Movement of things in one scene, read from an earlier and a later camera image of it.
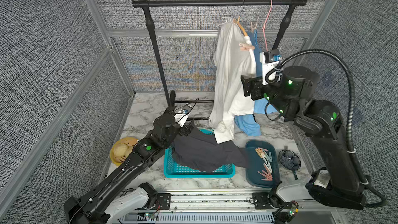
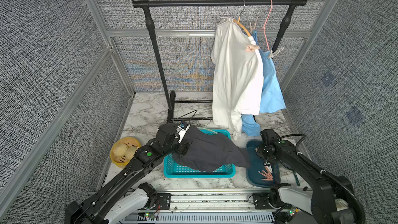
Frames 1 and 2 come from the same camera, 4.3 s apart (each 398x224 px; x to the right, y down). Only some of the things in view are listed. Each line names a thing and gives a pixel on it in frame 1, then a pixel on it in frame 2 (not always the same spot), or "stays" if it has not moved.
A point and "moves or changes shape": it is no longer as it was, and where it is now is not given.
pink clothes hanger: (265, 23) stays
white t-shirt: (234, 57) moves or changes shape
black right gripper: (255, 89) -> (258, 152)
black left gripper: (186, 130) -> (183, 148)
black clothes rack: (147, 3) stays
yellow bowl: (121, 149) stays
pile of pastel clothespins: (266, 172) stays
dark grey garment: (198, 149) stays
